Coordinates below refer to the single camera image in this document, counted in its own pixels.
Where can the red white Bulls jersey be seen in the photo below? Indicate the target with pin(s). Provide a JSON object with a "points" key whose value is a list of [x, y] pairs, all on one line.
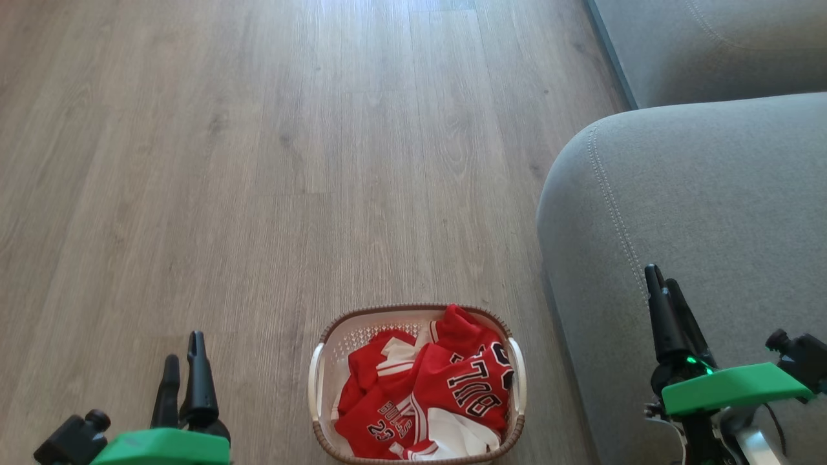
{"points": [[465, 381], [371, 413]]}

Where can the white laundry basket brown rim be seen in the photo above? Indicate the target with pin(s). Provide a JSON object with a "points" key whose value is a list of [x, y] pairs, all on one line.
{"points": [[336, 361]]}

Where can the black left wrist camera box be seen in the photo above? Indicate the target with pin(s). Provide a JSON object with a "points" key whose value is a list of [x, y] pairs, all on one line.
{"points": [[68, 442]]}

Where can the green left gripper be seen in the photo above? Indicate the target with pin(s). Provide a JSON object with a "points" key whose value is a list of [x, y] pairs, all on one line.
{"points": [[168, 449]]}

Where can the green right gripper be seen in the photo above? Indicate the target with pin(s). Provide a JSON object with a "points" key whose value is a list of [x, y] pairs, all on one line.
{"points": [[736, 387]]}

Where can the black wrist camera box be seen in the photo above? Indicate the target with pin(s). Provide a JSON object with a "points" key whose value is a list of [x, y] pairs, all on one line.
{"points": [[804, 361], [68, 442]]}

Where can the grey sofa seat cushion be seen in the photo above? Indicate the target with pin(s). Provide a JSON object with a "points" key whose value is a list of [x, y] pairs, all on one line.
{"points": [[723, 45]]}

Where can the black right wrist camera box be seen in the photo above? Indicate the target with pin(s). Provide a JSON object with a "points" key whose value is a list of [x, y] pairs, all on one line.
{"points": [[804, 361]]}

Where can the grey sofa armrest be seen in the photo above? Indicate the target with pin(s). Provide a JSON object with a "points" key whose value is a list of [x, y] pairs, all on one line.
{"points": [[698, 213]]}

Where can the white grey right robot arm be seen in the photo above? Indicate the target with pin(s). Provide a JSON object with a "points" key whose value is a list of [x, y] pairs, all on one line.
{"points": [[707, 439]]}

